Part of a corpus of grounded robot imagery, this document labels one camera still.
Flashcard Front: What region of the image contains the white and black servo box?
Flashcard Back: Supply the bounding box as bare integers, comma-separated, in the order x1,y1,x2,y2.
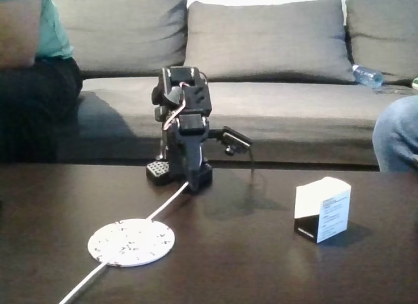
293,176,352,245

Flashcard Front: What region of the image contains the round white speckled coaster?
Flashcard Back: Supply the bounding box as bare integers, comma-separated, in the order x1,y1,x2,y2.
87,218,176,268

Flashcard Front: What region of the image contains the grey fabric sofa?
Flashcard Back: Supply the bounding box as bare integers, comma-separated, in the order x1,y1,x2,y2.
42,0,418,171

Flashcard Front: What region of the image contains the grey sofa back cushion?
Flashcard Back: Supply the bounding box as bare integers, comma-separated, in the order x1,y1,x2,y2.
345,0,418,84
51,0,190,73
184,0,356,84

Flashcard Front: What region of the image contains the person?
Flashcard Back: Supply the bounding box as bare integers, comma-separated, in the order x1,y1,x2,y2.
0,0,83,165

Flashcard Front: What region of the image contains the clear plastic water bottle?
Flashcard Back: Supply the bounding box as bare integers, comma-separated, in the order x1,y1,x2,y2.
351,63,384,88

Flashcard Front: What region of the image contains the person's knee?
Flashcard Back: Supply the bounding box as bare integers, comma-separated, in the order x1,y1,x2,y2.
372,95,418,173

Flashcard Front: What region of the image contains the white cable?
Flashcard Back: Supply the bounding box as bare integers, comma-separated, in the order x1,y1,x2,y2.
58,182,190,304

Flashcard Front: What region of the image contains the black camera on mount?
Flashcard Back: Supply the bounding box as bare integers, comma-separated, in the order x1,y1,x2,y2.
210,126,253,156

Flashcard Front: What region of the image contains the black camera cable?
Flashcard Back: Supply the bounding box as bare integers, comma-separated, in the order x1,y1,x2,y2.
247,146,257,186

